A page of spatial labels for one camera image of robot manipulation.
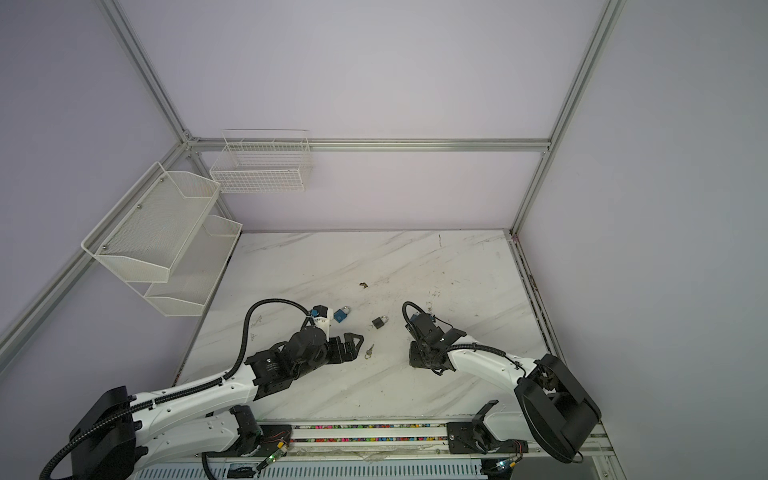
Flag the lower white mesh shelf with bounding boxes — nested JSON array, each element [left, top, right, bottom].
[[144, 215, 242, 317]]

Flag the white wire wall basket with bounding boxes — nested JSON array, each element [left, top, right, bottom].
[[209, 129, 314, 194]]

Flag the blue padlock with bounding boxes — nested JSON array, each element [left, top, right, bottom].
[[333, 306, 351, 323]]

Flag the small grey padlock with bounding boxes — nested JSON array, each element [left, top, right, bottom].
[[372, 316, 389, 329]]

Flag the base rail with cable tray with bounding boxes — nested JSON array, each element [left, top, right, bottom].
[[128, 419, 616, 480]]

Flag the white mesh shelf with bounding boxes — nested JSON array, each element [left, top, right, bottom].
[[81, 163, 221, 283], [144, 215, 242, 317]]

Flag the upper white mesh shelf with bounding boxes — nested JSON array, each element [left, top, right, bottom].
[[81, 163, 221, 283]]

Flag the aluminium frame profiles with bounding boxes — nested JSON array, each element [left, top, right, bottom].
[[1, 1, 626, 377]]

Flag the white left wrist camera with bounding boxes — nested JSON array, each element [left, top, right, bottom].
[[310, 305, 333, 338]]

